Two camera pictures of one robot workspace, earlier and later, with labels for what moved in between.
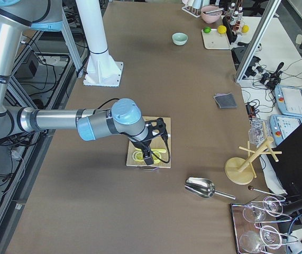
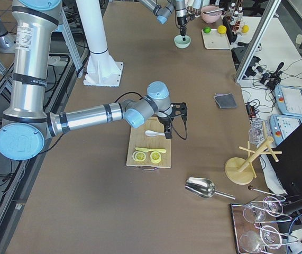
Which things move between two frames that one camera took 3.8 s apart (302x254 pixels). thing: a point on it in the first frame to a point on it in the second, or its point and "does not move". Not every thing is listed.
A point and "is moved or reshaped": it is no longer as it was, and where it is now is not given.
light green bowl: (180, 38) is moved or reshaped
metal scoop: (203, 188) does not move
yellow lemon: (221, 29) does not move
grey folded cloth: (225, 100) does not move
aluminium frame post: (257, 40) does not move
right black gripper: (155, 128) to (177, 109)
